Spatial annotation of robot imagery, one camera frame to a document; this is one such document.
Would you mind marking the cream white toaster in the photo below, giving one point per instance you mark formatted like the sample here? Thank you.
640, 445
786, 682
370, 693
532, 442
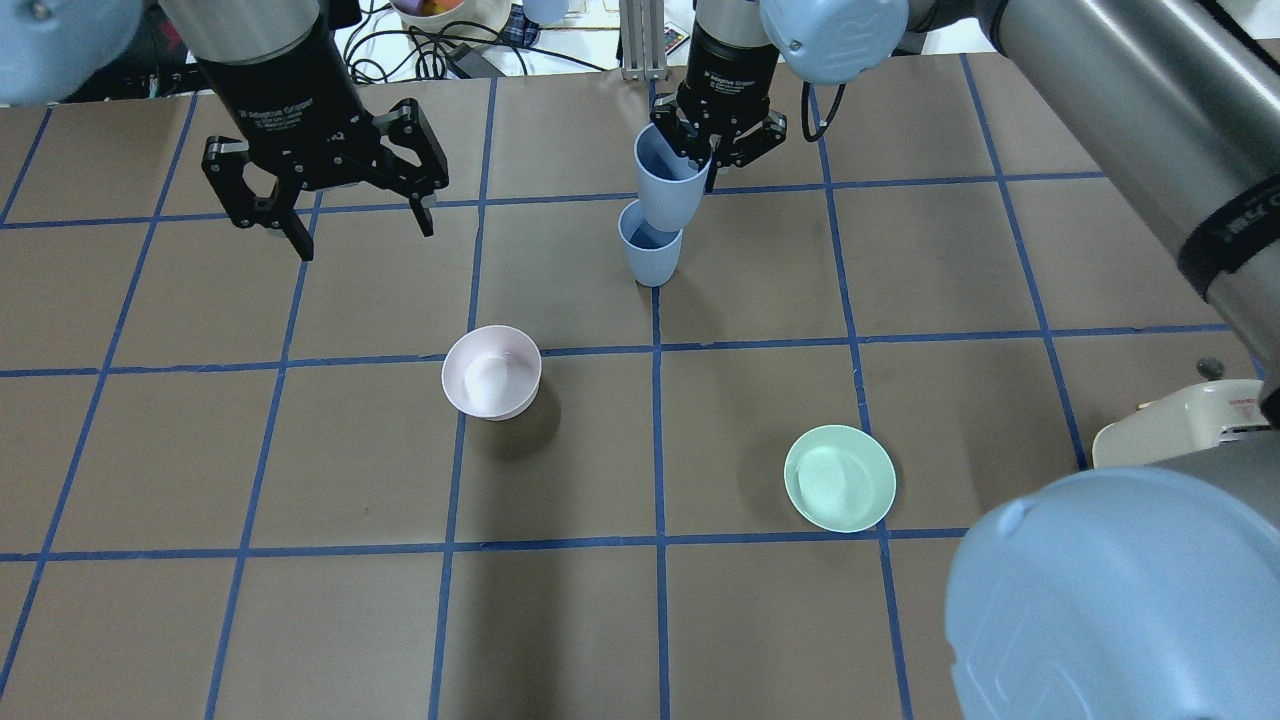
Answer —
1217, 411

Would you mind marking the pink bowl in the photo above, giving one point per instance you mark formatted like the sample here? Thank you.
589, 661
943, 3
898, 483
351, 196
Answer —
492, 373

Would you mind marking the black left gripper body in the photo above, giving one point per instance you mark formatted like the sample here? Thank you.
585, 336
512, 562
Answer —
283, 98

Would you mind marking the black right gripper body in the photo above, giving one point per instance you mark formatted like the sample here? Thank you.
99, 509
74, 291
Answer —
729, 75

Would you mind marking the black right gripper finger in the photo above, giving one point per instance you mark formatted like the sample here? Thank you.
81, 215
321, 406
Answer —
740, 145
684, 138

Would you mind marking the mint green bowl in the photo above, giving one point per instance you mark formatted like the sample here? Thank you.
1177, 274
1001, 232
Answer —
840, 479

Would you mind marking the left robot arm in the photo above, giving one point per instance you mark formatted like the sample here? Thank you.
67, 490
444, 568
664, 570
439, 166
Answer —
51, 49

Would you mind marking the blue cup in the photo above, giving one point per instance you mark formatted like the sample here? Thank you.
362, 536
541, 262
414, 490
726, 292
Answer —
651, 255
669, 186

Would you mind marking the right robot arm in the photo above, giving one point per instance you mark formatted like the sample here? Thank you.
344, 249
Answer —
935, 318

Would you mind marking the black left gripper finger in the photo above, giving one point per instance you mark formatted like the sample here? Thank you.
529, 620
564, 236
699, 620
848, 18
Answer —
223, 164
410, 160

